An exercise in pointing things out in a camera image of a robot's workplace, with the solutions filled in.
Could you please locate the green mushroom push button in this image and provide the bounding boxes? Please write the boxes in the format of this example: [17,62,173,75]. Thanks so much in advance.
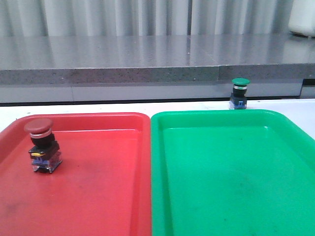
[229,78,251,110]

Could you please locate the red mushroom push button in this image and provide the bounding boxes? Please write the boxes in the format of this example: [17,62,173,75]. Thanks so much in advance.
[24,118,62,174]

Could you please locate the grey stone ledge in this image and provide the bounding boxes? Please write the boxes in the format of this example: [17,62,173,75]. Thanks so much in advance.
[0,33,315,105]

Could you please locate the green plastic tray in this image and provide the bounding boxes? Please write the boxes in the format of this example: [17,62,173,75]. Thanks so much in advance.
[151,110,315,236]

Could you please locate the red plastic tray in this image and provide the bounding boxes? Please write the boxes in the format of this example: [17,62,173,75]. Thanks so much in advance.
[0,113,152,236]

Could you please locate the white container on ledge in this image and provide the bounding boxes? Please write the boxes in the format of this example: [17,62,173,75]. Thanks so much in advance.
[288,0,315,37]

